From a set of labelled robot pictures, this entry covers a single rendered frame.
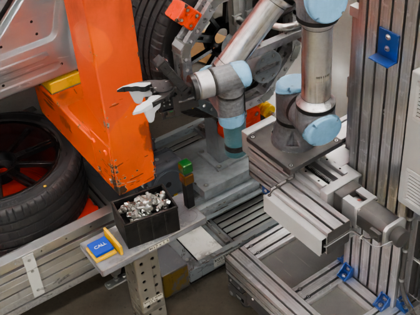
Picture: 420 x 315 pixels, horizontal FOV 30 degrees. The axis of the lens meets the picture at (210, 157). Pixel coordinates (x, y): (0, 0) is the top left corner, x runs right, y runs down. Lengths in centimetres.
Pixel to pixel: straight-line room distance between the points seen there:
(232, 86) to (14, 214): 115
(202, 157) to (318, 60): 135
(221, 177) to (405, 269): 97
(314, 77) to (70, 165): 119
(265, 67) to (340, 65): 162
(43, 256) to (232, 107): 112
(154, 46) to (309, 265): 99
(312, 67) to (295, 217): 48
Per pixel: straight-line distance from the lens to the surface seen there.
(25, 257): 292
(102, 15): 246
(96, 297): 323
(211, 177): 333
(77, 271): 309
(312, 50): 218
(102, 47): 250
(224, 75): 210
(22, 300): 306
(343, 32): 474
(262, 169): 267
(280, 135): 249
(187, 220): 282
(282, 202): 246
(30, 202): 295
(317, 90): 225
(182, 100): 210
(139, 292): 293
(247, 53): 224
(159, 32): 281
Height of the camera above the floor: 240
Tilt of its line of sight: 39 degrees down
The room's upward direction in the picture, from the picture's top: 5 degrees counter-clockwise
